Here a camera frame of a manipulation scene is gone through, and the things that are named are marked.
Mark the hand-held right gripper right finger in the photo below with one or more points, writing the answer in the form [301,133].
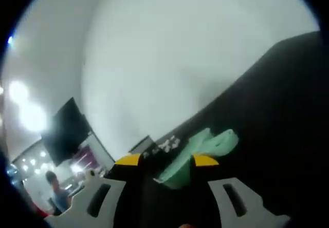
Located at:
[254,212]

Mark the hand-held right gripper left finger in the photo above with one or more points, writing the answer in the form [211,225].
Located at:
[79,207]

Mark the mint green broom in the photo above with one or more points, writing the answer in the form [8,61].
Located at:
[226,142]

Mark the green cloth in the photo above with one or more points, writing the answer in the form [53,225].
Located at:
[177,169]

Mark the pile of white trash scraps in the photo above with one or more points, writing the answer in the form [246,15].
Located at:
[168,144]

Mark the black tabletop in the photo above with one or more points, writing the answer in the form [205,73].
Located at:
[277,125]

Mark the red object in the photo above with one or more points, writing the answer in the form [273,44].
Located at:
[42,211]

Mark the white board panel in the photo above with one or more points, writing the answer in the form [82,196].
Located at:
[144,143]

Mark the bright ceiling light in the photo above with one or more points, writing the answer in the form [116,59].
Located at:
[33,116]
[18,90]

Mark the purple wall panel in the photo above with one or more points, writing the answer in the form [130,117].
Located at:
[86,157]

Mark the black wall screen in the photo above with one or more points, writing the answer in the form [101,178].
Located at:
[65,133]

